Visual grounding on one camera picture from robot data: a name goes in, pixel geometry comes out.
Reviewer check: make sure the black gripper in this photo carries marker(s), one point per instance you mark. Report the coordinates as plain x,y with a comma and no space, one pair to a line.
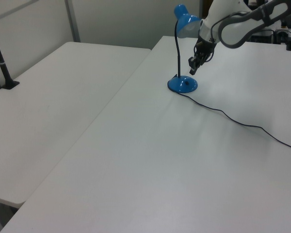
205,49

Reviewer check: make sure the blue desk lamp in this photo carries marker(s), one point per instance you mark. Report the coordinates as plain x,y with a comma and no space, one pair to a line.
182,83

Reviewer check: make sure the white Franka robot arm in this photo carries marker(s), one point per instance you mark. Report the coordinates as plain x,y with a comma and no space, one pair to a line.
232,31

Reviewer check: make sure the dark lab equipment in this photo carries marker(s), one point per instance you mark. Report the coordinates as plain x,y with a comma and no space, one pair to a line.
264,36

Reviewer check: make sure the black pole with white band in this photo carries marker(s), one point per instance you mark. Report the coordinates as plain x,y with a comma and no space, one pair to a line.
4,72

